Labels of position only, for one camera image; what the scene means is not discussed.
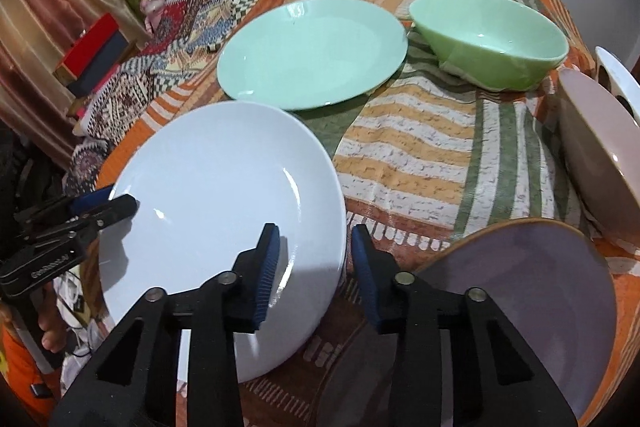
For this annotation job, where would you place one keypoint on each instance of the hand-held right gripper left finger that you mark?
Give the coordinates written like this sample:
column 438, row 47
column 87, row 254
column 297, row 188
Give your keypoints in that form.
column 267, row 277

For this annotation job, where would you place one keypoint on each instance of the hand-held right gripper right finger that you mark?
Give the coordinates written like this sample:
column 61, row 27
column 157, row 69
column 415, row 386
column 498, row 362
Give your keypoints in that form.
column 367, row 277

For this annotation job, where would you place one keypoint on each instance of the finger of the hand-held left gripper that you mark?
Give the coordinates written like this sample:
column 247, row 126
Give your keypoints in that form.
column 116, row 209
column 90, row 203

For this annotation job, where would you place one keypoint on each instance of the white plate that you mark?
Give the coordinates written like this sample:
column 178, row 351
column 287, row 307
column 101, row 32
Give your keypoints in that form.
column 210, row 187

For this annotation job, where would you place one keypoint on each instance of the lilac plate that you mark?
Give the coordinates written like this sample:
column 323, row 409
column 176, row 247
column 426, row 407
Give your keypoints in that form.
column 525, row 282

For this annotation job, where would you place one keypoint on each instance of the mint green plate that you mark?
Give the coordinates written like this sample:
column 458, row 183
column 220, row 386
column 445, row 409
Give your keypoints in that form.
column 310, row 52

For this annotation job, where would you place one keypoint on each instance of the pink bowl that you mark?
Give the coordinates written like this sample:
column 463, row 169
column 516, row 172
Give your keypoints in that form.
column 590, row 157

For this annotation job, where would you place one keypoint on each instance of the mint green bowl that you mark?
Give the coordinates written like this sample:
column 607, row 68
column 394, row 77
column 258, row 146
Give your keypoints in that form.
column 490, row 37

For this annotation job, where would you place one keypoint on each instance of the person's left forearm orange sleeve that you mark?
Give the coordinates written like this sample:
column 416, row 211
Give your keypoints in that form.
column 15, row 362

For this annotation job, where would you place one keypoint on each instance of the person's left hand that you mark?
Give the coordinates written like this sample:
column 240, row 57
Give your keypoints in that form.
column 51, row 324

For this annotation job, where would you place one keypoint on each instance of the dark blue box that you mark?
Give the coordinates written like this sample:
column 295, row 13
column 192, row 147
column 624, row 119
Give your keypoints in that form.
column 102, row 64

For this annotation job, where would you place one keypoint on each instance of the orange patchwork tablecloth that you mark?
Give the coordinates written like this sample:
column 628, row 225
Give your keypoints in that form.
column 425, row 147

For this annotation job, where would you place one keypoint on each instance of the red box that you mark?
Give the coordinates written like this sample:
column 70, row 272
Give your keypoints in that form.
column 87, row 44

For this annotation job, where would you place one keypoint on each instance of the brown striped curtain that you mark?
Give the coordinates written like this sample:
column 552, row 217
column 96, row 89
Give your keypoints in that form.
column 45, row 7

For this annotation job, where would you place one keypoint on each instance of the multicolour patterned blanket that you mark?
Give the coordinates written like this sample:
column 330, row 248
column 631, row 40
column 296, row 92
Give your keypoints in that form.
column 200, row 22

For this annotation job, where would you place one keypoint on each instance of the pink bunny toy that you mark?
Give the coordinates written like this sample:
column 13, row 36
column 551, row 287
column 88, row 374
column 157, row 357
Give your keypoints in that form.
column 152, row 4

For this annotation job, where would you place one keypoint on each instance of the white brown-spotted dish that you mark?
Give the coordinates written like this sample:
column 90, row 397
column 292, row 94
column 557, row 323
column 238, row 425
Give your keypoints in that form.
column 617, row 77

